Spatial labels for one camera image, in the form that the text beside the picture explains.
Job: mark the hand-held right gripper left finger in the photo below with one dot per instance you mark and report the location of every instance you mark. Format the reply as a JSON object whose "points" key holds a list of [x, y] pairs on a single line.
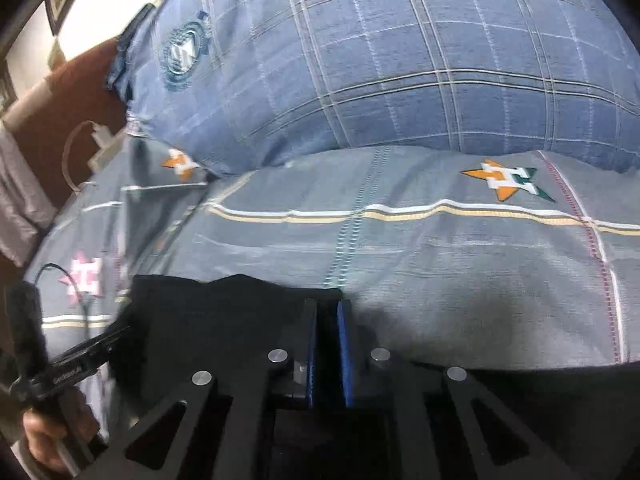
{"points": [[311, 352]]}

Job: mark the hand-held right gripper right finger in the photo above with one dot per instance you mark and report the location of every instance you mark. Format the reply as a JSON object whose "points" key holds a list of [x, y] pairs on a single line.
{"points": [[345, 352]]}

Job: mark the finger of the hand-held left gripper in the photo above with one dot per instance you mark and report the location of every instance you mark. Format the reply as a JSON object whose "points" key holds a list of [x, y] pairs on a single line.
{"points": [[107, 340]]}

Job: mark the black pants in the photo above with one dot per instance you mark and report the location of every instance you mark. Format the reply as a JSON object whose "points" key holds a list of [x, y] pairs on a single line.
{"points": [[210, 320]]}

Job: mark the person's left hand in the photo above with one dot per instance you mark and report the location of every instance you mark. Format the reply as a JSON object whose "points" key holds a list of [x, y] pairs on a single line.
{"points": [[50, 435]]}

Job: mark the grey cloth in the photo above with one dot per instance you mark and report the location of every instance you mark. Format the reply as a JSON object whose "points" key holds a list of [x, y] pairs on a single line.
{"points": [[20, 200]]}

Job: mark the white power strip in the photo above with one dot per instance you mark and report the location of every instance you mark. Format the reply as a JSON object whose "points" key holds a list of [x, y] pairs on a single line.
{"points": [[104, 159]]}

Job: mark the white charger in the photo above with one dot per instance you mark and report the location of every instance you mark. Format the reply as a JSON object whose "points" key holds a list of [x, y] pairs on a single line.
{"points": [[102, 135]]}

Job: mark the brown headboard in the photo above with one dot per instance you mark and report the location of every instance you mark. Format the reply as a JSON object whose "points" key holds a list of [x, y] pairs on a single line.
{"points": [[50, 110]]}

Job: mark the blue denim cloth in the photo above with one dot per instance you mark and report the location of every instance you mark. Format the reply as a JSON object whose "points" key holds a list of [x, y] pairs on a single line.
{"points": [[125, 55]]}

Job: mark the blue plaid pillow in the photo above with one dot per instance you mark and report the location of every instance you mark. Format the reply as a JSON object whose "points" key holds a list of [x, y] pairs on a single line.
{"points": [[375, 60]]}

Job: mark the wall picture frame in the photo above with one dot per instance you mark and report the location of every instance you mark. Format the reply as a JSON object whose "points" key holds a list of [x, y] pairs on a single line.
{"points": [[57, 5]]}

